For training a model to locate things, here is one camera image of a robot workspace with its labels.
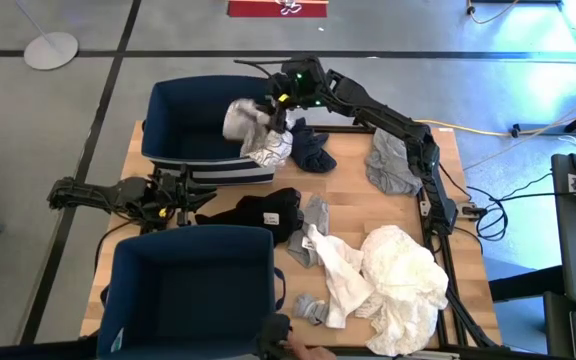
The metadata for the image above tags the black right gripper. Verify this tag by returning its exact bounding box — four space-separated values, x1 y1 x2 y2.
260 54 329 135

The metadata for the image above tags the light grey garment with label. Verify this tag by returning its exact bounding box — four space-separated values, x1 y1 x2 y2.
285 194 331 270

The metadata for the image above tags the person's hand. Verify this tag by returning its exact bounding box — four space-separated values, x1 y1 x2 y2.
286 331 338 360

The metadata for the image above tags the navy blue garment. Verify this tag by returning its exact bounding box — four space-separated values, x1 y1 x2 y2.
289 116 339 175

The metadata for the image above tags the black aluminium table frame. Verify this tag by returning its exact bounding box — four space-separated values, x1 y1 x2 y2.
287 123 503 360

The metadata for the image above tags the dark cloth piece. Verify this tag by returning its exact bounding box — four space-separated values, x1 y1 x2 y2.
259 313 295 360

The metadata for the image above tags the long white garment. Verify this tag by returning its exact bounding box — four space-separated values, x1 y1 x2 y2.
306 223 375 330

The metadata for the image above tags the large grey garment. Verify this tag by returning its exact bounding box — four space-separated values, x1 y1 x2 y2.
364 128 425 198

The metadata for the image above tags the black cable bundle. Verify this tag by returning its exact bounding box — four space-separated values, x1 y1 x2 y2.
437 162 576 244

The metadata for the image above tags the silvery white garment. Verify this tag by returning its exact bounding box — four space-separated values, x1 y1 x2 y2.
221 97 295 169

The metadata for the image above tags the large white lace garment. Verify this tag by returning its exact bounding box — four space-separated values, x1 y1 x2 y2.
354 224 450 358

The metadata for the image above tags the yellow cable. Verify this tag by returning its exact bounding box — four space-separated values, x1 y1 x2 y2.
415 97 576 139

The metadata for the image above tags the tan floor cable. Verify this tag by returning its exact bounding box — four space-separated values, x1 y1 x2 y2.
465 0 520 26

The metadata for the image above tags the black garment with white label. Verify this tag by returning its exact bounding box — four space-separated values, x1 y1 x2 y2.
194 186 305 247

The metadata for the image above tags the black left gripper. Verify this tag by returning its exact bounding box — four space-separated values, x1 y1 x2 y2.
140 164 219 234

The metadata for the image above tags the white round floor stand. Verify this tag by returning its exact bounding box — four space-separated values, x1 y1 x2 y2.
13 0 80 72

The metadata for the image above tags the navy white striped fabric bin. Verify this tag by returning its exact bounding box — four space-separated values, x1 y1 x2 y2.
95 223 288 360
141 74 282 186

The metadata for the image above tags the grey purple sock pair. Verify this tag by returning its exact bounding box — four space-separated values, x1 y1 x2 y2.
292 293 330 327

